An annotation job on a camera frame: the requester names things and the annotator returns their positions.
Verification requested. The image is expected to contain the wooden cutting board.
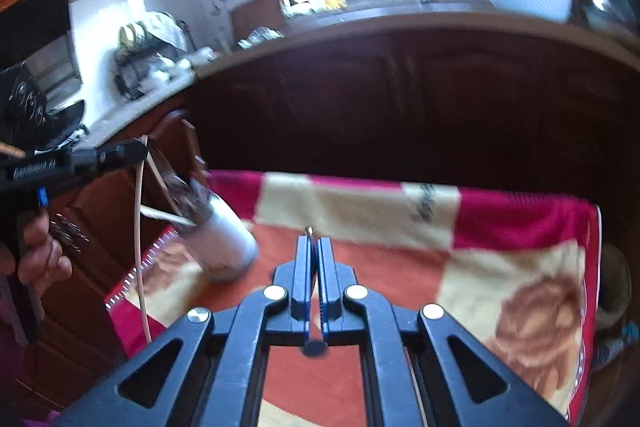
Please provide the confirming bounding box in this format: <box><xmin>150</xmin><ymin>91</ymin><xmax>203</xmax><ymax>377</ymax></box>
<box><xmin>230</xmin><ymin>0</ymin><xmax>286</xmax><ymax>41</ymax></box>

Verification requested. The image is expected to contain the black wok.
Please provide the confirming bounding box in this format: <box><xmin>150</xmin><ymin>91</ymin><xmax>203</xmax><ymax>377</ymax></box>
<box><xmin>44</xmin><ymin>100</ymin><xmax>86</xmax><ymax>147</ymax></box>

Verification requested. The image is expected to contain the light wooden chopstick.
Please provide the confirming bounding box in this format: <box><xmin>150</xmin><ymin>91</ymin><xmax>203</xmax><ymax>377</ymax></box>
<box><xmin>133</xmin><ymin>134</ymin><xmax>153</xmax><ymax>343</ymax></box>
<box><xmin>140</xmin><ymin>205</ymin><xmax>195</xmax><ymax>228</ymax></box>

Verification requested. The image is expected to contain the steel utensil holder jar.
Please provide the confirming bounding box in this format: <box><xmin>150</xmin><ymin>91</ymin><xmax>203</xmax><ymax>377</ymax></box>
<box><xmin>169</xmin><ymin>187</ymin><xmax>259</xmax><ymax>282</ymax></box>

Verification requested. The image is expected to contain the steel table knife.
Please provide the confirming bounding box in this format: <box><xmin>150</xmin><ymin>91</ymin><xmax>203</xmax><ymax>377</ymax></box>
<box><xmin>302</xmin><ymin>225</ymin><xmax>326</xmax><ymax>359</ymax></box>

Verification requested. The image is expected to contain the left hand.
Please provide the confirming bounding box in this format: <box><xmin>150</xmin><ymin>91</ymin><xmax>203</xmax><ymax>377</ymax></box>
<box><xmin>0</xmin><ymin>208</ymin><xmax>73</xmax><ymax>296</ymax></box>

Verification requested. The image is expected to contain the red orange patterned towel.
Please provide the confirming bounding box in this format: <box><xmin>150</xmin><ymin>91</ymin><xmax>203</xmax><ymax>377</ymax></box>
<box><xmin>105</xmin><ymin>170</ymin><xmax>601</xmax><ymax>423</ymax></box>

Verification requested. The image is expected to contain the black dish rack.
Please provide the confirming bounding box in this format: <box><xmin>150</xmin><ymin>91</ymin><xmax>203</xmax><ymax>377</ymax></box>
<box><xmin>111</xmin><ymin>20</ymin><xmax>188</xmax><ymax>101</ymax></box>

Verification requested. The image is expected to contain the dark brown chopstick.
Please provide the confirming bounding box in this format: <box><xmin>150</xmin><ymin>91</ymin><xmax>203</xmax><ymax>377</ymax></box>
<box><xmin>146</xmin><ymin>145</ymin><xmax>190</xmax><ymax>217</ymax></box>

